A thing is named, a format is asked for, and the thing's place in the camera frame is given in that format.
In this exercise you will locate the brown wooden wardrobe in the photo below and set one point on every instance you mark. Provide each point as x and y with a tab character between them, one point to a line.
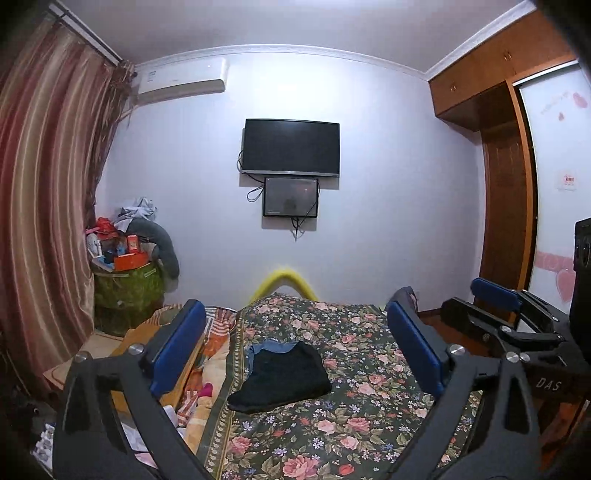
503	207

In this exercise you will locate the floral bedspread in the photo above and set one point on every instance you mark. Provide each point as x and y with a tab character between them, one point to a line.
351	415

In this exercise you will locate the yellow foam arch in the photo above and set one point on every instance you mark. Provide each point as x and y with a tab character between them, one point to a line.
286	272

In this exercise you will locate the grey neck pillow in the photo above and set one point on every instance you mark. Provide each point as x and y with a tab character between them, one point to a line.
166	249

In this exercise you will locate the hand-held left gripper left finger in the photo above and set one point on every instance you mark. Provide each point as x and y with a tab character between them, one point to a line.
180	346

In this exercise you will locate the blue denim pants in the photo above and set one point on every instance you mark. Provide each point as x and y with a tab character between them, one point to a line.
258	349

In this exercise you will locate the pile of white papers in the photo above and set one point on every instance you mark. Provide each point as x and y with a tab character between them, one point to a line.
46	438

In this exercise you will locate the black pants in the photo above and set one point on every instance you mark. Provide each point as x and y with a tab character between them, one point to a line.
281	378

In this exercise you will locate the white crumpled cloth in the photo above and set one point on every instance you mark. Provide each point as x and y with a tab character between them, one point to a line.
138	207

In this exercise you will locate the green storage bin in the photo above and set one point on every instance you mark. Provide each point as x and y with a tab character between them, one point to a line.
129	295

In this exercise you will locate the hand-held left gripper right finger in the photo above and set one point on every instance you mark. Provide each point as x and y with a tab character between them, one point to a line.
415	350

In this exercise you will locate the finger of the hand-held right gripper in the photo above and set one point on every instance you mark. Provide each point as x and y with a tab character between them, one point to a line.
471	318
494	290

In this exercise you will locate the striped brown curtain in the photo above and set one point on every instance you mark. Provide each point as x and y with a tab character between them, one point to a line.
46	184

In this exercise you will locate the orange box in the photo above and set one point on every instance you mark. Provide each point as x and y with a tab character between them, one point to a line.
131	262

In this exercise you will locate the small black monitor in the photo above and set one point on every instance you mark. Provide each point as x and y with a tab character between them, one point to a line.
291	196

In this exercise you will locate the black wall television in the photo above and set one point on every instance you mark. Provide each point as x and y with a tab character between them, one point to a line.
291	145

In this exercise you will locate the orange striped cloth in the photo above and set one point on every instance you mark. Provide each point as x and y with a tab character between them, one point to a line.
221	318

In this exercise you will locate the white air conditioner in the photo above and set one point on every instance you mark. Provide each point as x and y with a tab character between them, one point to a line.
180	81

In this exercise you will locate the wooden lap table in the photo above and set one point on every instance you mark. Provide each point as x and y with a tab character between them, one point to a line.
138	334

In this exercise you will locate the curtain rail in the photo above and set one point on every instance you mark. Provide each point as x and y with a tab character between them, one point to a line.
87	34

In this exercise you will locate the pink plush toy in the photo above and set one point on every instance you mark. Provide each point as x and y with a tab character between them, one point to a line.
205	390

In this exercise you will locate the white sliding door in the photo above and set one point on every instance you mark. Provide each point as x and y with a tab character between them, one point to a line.
554	184

